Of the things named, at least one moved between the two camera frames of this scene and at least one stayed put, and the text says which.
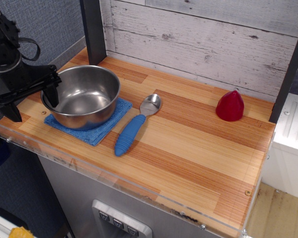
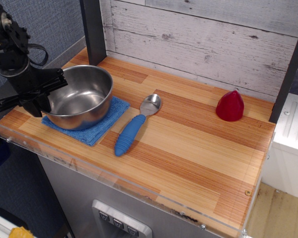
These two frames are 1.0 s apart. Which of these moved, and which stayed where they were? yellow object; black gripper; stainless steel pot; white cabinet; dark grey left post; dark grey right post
Moved: stainless steel pot; black gripper
Stayed: dark grey left post; yellow object; white cabinet; dark grey right post
